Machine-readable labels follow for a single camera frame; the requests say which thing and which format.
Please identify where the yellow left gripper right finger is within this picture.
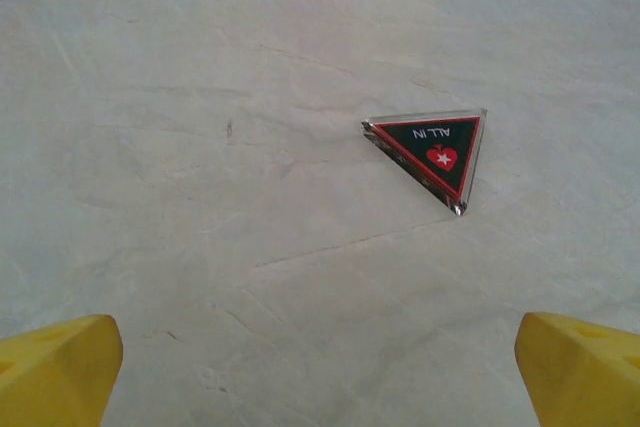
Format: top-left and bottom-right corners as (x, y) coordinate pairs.
(514, 312), (640, 427)

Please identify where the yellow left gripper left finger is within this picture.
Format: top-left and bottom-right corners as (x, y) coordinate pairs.
(0, 314), (124, 427)

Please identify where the black red triangular token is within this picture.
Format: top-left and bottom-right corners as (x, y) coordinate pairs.
(360, 108), (489, 217)

